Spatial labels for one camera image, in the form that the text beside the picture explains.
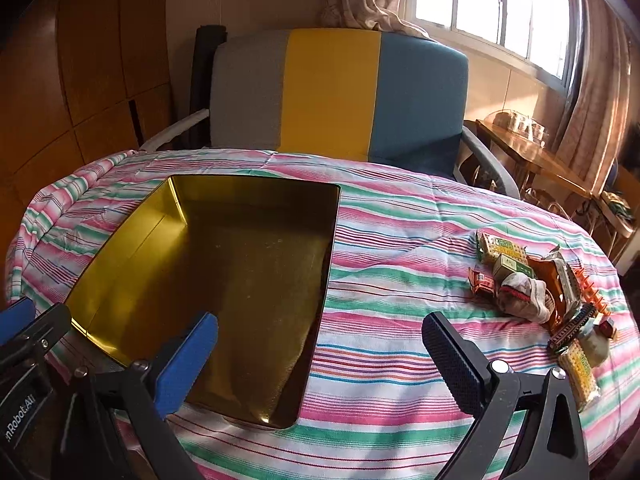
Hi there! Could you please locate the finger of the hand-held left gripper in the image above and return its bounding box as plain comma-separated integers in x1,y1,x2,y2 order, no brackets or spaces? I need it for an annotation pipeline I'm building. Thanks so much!
0,296,72,361

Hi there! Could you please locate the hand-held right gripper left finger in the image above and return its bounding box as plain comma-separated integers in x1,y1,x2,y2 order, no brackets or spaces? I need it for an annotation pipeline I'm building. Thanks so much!
56,311,219,480

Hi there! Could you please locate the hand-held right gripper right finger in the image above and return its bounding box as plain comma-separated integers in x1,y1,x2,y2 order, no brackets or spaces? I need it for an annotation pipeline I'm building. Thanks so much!
421,311,591,480

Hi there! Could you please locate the red candy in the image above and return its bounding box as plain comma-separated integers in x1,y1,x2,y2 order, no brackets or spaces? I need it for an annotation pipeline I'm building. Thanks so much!
467,268,497,296

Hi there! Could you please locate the gold tin box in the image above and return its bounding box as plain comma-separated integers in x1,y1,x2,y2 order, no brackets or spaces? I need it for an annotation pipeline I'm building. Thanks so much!
64,175,342,430

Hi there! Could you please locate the white sock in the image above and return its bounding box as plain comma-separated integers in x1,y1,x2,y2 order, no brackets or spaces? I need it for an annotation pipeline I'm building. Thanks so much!
496,273,554,324

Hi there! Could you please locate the green and white carton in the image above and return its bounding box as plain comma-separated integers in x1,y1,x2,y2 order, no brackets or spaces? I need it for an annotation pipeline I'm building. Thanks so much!
492,254,532,282

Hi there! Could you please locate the green cracker packet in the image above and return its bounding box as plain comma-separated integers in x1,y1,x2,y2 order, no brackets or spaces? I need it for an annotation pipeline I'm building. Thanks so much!
556,339,602,412
476,231,529,264

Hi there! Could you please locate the orange snack bag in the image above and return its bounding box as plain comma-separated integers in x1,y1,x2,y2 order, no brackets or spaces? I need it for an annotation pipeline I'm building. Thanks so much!
526,245,584,332

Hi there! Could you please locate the small white bottle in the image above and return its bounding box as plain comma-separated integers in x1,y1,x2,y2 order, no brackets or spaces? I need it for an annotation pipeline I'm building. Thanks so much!
581,322,612,367

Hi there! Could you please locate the orange plastic rack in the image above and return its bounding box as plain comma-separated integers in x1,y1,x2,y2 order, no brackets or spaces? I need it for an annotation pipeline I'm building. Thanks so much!
571,266,609,314

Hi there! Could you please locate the wooden side cabinet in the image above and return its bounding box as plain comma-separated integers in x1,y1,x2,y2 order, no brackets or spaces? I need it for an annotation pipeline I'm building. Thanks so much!
594,189,637,262

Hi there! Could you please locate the wooden table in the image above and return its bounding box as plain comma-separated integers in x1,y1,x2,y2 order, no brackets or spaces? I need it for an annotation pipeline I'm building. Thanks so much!
475,117,595,202

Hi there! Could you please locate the green patterned cloth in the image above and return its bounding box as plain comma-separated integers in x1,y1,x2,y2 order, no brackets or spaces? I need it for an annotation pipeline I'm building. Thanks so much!
602,192,632,222

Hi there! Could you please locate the clear cover with cups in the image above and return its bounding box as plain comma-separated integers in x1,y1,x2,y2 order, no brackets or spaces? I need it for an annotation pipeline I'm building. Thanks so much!
482,109,552,147

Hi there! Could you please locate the wooden wardrobe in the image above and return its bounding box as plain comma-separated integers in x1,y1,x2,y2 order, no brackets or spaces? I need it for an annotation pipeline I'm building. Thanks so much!
0,0,177,241

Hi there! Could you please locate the grey yellow blue chair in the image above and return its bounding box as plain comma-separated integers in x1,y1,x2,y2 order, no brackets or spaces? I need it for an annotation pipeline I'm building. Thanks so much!
140,27,521,201

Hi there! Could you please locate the window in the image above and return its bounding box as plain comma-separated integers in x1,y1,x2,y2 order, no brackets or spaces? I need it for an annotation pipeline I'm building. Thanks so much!
404,0,577,87

